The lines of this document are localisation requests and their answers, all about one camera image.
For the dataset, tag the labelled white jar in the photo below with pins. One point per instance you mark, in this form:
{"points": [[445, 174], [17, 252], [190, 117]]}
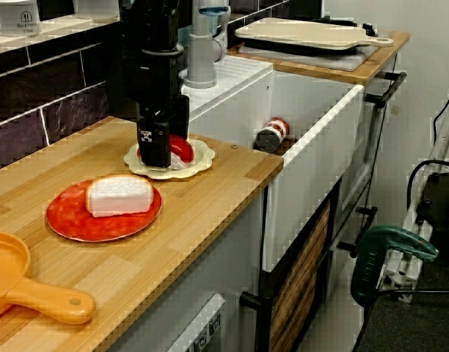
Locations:
{"points": [[15, 18]]}

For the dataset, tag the red-labelled toy can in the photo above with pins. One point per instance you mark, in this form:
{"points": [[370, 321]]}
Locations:
{"points": [[270, 139]]}

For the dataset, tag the orange-topped toy sushi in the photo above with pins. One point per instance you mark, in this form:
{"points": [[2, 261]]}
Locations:
{"points": [[118, 198]]}

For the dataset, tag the white cup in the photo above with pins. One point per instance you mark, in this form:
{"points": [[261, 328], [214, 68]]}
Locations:
{"points": [[96, 9]]}

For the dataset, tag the cream cutting board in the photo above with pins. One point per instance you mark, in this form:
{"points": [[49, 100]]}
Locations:
{"points": [[301, 33]]}

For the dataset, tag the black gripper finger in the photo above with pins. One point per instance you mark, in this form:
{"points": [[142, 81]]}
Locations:
{"points": [[181, 121], [155, 150]]}

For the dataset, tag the white toy sink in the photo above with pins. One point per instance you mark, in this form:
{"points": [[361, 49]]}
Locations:
{"points": [[312, 205]]}

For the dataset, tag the white kitchen cabinet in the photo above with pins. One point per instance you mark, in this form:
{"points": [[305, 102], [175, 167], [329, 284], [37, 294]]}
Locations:
{"points": [[243, 249]]}

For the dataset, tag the green power tool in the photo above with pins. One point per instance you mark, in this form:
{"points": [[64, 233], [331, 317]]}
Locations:
{"points": [[389, 238]]}

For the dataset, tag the grey toy faucet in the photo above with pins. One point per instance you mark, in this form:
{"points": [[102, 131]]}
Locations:
{"points": [[202, 55]]}

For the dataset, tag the thin black rod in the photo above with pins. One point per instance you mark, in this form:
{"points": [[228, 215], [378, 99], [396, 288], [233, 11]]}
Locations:
{"points": [[430, 292]]}

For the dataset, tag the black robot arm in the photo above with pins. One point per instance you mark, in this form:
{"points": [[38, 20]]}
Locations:
{"points": [[151, 22]]}

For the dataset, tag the black box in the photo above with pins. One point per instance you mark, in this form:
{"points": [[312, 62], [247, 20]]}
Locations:
{"points": [[444, 198]]}

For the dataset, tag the orange bowl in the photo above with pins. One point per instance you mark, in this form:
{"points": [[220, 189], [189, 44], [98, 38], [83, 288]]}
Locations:
{"points": [[11, 271]]}

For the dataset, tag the aluminium frame rail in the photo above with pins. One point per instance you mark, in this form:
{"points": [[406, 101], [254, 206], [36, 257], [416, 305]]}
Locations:
{"points": [[411, 223]]}

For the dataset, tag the wooden slat drawer front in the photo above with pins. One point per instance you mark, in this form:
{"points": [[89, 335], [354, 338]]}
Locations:
{"points": [[298, 278]]}

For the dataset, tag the red-topped toy sushi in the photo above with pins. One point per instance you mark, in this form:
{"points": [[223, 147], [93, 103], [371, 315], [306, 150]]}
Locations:
{"points": [[182, 148]]}

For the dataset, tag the grey toy stove top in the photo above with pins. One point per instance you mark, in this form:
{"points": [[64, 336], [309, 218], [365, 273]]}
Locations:
{"points": [[342, 62]]}

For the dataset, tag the grey toy dishwasher front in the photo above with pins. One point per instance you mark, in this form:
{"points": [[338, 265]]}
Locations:
{"points": [[195, 330]]}

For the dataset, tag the red round plate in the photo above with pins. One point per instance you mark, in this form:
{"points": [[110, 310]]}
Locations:
{"points": [[99, 227]]}

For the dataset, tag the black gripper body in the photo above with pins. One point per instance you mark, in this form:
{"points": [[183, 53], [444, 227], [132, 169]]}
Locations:
{"points": [[158, 84]]}

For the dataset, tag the cream flower-shaped plate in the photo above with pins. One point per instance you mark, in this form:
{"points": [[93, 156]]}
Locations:
{"points": [[202, 161]]}

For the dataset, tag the small black stove knob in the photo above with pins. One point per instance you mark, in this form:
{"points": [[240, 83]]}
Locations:
{"points": [[370, 29]]}

